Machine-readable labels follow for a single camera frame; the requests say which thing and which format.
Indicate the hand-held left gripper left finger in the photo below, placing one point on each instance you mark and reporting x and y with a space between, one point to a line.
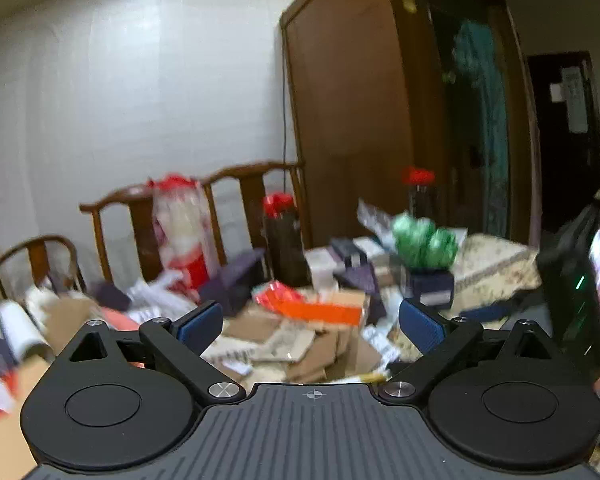
200 327

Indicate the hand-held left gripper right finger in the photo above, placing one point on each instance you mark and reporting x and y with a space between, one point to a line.
420 327

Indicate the floral cloth covered desktop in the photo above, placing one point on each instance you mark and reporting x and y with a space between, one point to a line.
490 260

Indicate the blue box with white label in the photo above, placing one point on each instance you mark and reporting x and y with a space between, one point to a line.
430 287

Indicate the long purple box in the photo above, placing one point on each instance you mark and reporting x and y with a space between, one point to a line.
360 277

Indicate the green plastic bag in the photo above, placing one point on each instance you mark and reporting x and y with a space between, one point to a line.
422 242

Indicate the pile of cardboard pieces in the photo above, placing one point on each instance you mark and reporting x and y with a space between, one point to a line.
300 345

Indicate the orange packet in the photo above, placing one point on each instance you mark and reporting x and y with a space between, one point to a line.
305 307

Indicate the dark bottle with red cap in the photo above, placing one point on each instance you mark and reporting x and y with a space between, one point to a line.
420 195
282 245

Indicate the dark doorway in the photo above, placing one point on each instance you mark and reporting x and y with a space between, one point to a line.
565 160

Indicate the wooden chair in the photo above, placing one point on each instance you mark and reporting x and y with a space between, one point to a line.
250 180
130 210

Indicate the white paper roll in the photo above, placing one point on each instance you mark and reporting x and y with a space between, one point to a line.
22 330

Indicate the teal hanging cloth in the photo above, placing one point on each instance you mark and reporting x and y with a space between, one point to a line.
482 125

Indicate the white paper notice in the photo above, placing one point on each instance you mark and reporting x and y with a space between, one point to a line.
572 100

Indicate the large cardboard box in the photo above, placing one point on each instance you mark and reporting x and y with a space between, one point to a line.
10 435

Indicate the brown wooden wardrobe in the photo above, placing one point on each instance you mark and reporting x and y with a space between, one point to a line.
360 110

